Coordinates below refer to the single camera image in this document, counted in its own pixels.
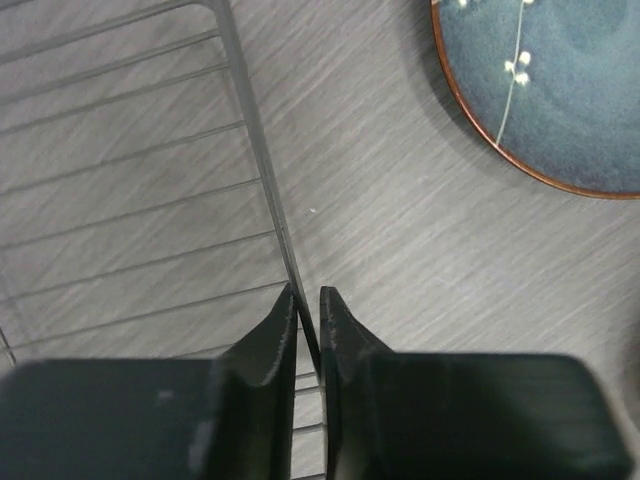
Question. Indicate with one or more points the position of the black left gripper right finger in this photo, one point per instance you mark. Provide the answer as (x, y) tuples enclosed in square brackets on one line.
[(403, 415)]

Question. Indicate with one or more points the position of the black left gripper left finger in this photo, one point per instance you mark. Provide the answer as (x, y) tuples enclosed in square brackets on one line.
[(230, 417)]

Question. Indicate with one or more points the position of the black wire dish rack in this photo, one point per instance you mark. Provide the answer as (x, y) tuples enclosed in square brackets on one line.
[(139, 211)]

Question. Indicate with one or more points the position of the dark blue ceramic plate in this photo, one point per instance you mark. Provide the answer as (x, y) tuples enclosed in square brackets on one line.
[(551, 86)]

